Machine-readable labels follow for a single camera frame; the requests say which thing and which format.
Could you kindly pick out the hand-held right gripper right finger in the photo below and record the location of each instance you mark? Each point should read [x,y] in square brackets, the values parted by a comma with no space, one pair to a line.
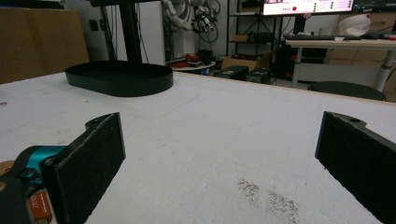
[358,158]

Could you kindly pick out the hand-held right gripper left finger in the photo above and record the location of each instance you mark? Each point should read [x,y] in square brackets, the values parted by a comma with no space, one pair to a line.
[84,168]

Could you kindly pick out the black oval tray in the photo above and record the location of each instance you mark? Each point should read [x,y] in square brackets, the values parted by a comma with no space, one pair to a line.
[120,77]

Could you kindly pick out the white desk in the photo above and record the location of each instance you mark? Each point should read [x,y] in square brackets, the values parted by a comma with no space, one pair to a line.
[342,46]

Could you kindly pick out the black keyboard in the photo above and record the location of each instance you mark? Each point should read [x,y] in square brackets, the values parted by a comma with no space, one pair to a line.
[317,37]

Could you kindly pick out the black equipment box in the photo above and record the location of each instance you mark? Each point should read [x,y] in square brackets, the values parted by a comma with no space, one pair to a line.
[232,72]
[260,75]

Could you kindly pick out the white plush toy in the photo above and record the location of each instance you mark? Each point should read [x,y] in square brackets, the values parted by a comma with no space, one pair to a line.
[355,25]

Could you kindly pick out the brown cardboard panel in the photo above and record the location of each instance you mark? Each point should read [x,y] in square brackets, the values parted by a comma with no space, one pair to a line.
[37,40]

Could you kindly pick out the open cardboard box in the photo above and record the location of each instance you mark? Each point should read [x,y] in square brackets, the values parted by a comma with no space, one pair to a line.
[246,62]

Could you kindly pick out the round white side table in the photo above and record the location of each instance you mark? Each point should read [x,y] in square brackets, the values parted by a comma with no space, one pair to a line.
[194,66]

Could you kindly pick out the computer monitor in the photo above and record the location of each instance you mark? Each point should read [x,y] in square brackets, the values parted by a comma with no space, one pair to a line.
[308,6]

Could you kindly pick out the black metal shelf rack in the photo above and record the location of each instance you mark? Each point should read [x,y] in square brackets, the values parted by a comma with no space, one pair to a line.
[253,28]

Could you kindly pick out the black stand post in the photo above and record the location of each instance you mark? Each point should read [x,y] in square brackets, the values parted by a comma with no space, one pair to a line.
[129,31]

